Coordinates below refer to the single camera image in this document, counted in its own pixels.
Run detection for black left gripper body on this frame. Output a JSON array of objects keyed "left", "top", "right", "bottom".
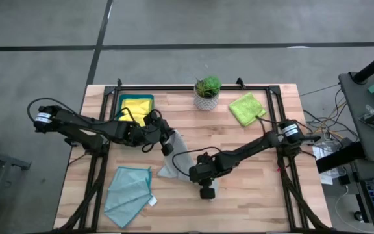
[{"left": 123, "top": 110, "right": 175, "bottom": 146}]

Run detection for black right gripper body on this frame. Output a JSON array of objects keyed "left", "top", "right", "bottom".
[{"left": 188, "top": 154, "right": 223, "bottom": 189}]

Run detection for grey microfiber towel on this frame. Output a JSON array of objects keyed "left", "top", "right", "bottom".
[{"left": 156, "top": 129, "right": 221, "bottom": 193}]

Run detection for yellow microfiber towel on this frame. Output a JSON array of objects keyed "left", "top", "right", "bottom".
[{"left": 121, "top": 97, "right": 155, "bottom": 127}]

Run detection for lime green microfiber towel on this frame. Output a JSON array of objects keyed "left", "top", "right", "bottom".
[{"left": 228, "top": 92, "right": 268, "bottom": 127}]

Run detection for teal plastic bin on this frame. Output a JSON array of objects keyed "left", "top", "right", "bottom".
[{"left": 117, "top": 93, "right": 155, "bottom": 124}]

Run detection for succulent in patterned pot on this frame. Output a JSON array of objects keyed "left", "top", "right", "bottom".
[{"left": 193, "top": 75, "right": 222, "bottom": 112}]

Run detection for light blue teal-edged towel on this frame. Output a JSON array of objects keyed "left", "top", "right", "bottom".
[{"left": 104, "top": 166, "right": 158, "bottom": 229}]

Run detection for white papers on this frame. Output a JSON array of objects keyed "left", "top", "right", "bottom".
[{"left": 312, "top": 144, "right": 339, "bottom": 186}]

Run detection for black desk beam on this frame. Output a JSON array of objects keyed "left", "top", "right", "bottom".
[{"left": 316, "top": 141, "right": 366, "bottom": 174}]

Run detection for dark grey lower desk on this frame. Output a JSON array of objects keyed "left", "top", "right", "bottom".
[{"left": 351, "top": 161, "right": 374, "bottom": 234}]

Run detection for grey side desk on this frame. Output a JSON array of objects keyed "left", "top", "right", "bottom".
[{"left": 338, "top": 71, "right": 374, "bottom": 163}]

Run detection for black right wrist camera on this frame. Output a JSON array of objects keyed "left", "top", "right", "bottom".
[{"left": 199, "top": 185, "right": 216, "bottom": 200}]

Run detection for black aluminium table frame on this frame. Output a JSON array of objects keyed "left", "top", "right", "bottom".
[{"left": 52, "top": 77, "right": 334, "bottom": 234}]

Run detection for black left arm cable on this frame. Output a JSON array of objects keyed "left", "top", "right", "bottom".
[{"left": 27, "top": 97, "right": 164, "bottom": 154}]

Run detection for floor cable bundle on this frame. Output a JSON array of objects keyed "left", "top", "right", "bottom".
[{"left": 299, "top": 83, "right": 353, "bottom": 147}]

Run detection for white floor cable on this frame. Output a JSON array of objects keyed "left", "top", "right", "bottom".
[{"left": 334, "top": 185, "right": 374, "bottom": 234}]

